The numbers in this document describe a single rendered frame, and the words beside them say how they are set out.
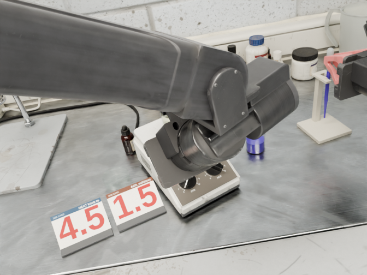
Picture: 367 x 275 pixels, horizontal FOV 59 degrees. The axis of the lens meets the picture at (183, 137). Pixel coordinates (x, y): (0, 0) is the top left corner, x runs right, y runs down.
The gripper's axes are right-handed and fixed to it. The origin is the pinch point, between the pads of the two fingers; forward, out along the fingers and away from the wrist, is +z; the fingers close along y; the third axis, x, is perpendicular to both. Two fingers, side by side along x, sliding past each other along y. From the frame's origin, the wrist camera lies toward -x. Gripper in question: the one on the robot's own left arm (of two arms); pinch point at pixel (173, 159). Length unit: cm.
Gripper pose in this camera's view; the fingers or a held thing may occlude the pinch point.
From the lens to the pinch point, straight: 50.4
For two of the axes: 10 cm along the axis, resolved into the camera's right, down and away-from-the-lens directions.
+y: -8.6, 3.9, -3.2
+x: 4.3, 9.0, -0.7
